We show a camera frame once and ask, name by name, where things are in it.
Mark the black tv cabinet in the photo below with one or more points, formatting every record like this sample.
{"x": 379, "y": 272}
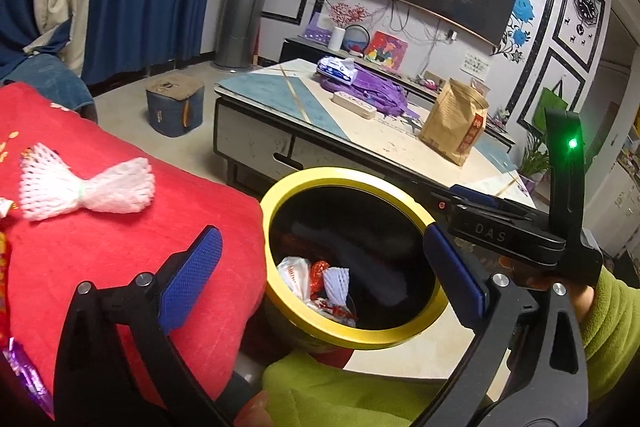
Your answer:
{"x": 298, "y": 47}

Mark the blue denim sofa cover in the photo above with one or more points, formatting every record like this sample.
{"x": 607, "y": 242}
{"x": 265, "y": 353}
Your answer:
{"x": 56, "y": 82}

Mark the green sleeve right forearm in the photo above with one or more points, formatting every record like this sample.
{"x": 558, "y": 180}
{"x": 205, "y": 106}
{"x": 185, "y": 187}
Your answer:
{"x": 610, "y": 334}

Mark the tissue pack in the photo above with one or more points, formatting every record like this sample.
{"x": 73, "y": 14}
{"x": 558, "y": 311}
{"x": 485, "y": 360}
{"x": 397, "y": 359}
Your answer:
{"x": 341, "y": 70}

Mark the left hand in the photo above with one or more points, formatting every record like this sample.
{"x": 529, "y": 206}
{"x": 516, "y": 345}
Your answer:
{"x": 254, "y": 413}

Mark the purple candy wrapper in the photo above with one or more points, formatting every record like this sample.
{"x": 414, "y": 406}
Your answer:
{"x": 27, "y": 375}

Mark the white foam net roll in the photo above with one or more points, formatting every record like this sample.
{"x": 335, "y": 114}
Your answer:
{"x": 336, "y": 285}

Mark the green tote bag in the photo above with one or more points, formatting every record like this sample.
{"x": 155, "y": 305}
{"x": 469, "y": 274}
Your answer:
{"x": 549, "y": 99}

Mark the coffee table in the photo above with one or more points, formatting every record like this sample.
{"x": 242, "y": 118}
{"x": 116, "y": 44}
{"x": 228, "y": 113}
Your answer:
{"x": 278, "y": 120}

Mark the right hand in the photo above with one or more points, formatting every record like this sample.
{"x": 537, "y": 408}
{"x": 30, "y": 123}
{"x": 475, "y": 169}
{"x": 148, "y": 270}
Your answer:
{"x": 581, "y": 296}

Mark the rainbow candy tube red cap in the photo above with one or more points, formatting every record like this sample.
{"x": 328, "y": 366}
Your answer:
{"x": 5, "y": 331}

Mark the purple cloth bag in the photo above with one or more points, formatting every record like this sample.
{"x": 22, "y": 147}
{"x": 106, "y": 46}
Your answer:
{"x": 388, "y": 98}

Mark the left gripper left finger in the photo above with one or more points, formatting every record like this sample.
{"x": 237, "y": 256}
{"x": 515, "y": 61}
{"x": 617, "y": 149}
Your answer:
{"x": 92, "y": 377}

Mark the red floral blanket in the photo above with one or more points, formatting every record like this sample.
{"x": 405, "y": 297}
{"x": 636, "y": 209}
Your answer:
{"x": 51, "y": 257}

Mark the white paper notice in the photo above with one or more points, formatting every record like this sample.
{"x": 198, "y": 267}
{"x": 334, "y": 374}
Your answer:
{"x": 475, "y": 65}

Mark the white foam net sleeve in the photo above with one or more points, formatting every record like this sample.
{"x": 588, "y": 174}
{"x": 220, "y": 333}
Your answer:
{"x": 48, "y": 188}

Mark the brown paper bag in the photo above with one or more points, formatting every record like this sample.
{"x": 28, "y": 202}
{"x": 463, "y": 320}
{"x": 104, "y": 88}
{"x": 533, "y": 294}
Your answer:
{"x": 455, "y": 122}

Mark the wall clock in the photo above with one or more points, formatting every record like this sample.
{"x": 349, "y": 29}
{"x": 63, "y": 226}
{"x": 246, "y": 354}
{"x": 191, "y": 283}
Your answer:
{"x": 587, "y": 11}

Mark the blue storage stool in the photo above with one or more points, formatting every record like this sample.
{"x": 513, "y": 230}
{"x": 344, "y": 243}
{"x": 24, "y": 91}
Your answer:
{"x": 175, "y": 104}

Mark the white vase red flowers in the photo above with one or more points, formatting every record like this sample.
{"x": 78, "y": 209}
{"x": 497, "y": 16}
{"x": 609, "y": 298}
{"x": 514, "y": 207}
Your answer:
{"x": 342, "y": 15}

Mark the purple box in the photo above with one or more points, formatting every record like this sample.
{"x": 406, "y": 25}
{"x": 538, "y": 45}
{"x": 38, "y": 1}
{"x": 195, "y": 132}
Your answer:
{"x": 319, "y": 29}

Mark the red plastic bag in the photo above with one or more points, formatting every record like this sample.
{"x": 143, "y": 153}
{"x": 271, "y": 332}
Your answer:
{"x": 316, "y": 280}

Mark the yellow white snack bag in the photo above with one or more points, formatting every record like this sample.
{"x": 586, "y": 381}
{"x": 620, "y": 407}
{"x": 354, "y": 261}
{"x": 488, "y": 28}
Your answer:
{"x": 6, "y": 205}

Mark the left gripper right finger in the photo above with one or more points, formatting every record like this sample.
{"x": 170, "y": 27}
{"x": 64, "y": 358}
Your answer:
{"x": 524, "y": 366}

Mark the yellow rimmed trash bin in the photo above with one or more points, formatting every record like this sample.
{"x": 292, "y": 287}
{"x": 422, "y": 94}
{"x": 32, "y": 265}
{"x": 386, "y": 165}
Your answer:
{"x": 354, "y": 221}

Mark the colourful painting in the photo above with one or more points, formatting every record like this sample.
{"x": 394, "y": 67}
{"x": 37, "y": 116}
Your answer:
{"x": 386, "y": 50}

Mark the potted plant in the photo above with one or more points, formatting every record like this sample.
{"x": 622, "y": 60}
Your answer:
{"x": 534, "y": 162}

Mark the green sleeve left forearm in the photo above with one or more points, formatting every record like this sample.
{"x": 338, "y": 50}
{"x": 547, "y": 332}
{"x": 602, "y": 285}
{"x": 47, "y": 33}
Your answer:
{"x": 305, "y": 392}

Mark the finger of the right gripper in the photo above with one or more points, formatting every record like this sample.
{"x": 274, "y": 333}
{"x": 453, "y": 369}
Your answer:
{"x": 438, "y": 200}
{"x": 463, "y": 198}

